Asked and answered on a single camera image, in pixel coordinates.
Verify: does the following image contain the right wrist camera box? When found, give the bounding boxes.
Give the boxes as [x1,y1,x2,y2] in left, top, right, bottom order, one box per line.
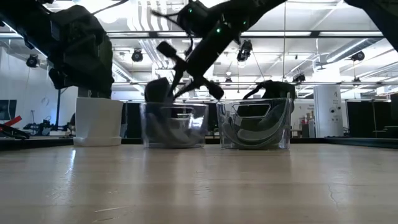
[177,0,210,38]

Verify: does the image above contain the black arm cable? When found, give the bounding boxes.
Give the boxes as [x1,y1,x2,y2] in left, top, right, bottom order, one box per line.
[91,0,130,16]

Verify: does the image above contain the red bar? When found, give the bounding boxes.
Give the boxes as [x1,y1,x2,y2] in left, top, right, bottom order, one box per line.
[0,115,23,128]

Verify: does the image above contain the white round column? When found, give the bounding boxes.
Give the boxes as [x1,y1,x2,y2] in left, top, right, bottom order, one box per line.
[313,84,345,138]

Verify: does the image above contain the overhead frame crossbeam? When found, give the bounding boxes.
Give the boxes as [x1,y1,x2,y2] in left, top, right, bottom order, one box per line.
[0,30,385,40]

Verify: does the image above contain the black cabinet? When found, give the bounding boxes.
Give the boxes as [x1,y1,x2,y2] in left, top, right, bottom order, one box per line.
[346,100,392,138]

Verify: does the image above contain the dark black cap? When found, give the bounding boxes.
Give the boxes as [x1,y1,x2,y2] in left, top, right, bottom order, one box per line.
[49,4,115,99]

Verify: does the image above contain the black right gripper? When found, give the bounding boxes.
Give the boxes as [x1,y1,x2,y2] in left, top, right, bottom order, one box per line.
[156,30,234,100]

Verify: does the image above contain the dark wall monitor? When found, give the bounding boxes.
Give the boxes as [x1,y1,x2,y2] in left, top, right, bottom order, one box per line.
[0,99,18,121]

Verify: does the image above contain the black table edge rail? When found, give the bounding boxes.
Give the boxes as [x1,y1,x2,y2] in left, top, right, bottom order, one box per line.
[0,136,398,152]

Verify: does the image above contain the black vertical stand pole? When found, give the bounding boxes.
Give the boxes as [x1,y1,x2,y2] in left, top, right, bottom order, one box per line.
[55,88,62,131]

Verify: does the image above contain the silver ceiling duct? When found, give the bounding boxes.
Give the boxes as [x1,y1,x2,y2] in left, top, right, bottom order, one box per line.
[313,37,384,70]

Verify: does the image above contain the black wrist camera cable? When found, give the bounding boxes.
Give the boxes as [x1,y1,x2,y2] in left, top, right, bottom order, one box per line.
[151,9,187,26]

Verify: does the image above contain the grey-green cap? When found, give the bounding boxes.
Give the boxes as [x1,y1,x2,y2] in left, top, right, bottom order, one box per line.
[221,80,297,147]

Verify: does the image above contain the white plastic bin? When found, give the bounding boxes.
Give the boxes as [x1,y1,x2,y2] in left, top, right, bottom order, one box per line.
[73,97,124,147]

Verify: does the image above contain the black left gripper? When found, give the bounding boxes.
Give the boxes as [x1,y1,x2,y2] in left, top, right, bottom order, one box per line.
[46,14,74,63]

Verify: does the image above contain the ceiling track rail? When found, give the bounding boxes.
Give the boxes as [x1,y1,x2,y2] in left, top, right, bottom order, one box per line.
[111,81,398,86]

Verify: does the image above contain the clear plastic bin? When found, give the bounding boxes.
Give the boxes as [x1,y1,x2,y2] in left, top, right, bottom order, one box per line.
[216,98,294,151]
[139,101,209,149]

